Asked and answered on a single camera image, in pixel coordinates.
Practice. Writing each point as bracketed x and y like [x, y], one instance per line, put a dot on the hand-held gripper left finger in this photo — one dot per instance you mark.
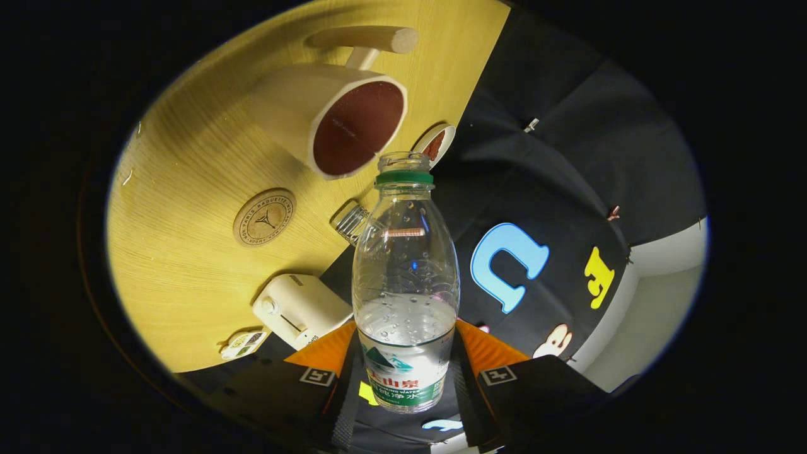
[343, 410]

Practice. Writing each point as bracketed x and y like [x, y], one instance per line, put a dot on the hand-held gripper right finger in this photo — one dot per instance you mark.
[470, 403]

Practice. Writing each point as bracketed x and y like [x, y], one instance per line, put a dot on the clear plastic juice bottle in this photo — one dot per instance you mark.
[406, 315]

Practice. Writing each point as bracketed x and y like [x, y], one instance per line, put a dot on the round cork coaster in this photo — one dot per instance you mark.
[265, 217]

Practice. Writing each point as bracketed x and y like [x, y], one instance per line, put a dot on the white toaster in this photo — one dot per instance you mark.
[302, 309]

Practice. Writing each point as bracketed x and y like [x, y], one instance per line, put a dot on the white divided snack dish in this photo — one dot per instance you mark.
[243, 345]

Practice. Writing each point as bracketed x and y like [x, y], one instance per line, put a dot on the clear drinking glass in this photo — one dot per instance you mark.
[348, 222]

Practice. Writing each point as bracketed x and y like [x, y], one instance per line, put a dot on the wooden table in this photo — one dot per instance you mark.
[189, 284]

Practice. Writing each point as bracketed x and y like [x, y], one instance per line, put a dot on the pink cloth clip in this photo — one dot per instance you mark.
[613, 213]

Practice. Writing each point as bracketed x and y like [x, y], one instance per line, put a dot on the white round plate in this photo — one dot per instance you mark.
[444, 135]

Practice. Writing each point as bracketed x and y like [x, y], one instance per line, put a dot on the white cloth clip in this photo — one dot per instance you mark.
[531, 125]

